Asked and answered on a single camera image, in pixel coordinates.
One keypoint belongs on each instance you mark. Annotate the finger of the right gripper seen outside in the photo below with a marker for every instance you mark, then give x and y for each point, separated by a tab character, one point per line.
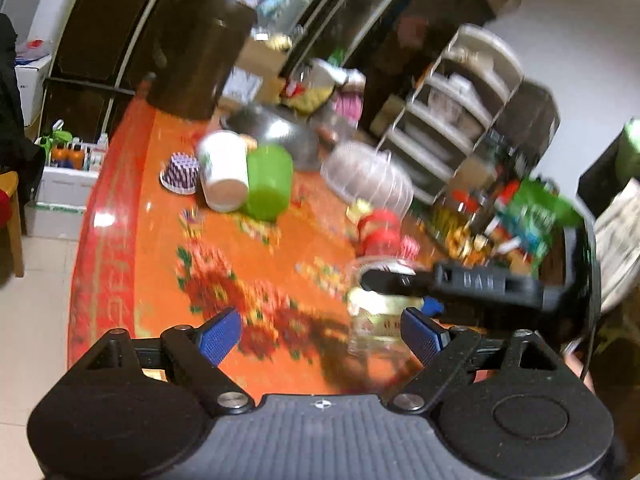
390	283

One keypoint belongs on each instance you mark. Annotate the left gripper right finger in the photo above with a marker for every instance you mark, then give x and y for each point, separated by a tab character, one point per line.
446	358

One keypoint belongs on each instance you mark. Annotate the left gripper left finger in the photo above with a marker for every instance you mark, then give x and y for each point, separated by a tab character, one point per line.
191	358

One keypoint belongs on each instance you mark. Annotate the clear glass jar cream label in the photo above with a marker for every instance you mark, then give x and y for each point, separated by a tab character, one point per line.
374	318

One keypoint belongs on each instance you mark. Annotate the green plastic cup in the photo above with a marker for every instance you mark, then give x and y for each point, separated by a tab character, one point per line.
270	172

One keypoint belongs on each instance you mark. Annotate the white paper cup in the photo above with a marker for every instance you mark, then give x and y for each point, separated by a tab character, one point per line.
221	156

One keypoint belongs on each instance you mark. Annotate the red labelled glass jar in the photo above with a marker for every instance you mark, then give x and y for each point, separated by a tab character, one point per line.
379	234

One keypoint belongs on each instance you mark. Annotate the tray of dried peels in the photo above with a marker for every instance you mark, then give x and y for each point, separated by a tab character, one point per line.
470	250

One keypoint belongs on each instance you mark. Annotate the red lid pickle jar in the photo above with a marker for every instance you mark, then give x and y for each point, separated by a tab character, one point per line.
462	207

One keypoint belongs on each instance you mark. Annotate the green snack bag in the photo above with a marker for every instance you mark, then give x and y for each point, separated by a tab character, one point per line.
534	215

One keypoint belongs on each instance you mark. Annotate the white mesh food cover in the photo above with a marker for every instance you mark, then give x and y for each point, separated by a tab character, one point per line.
356	171

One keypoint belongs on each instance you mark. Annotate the purple polka dot cupcake liner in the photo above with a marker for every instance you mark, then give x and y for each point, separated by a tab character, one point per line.
180	174

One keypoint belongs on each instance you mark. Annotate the steel colander bowl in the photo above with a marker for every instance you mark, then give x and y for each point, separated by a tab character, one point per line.
272	124

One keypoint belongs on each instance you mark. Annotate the white box of bottles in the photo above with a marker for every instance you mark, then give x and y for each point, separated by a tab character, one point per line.
70	172

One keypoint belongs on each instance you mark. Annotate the white tiered dish rack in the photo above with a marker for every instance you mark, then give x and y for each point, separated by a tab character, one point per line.
454	105

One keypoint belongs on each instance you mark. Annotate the cardboard box with label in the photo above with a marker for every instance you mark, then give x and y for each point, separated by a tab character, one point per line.
254	78

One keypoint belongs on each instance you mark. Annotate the dark wooden cabinet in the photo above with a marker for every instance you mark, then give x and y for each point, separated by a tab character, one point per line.
106	48

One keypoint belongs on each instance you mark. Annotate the brown plastic pitcher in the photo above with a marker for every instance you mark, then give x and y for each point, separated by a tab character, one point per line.
195	52

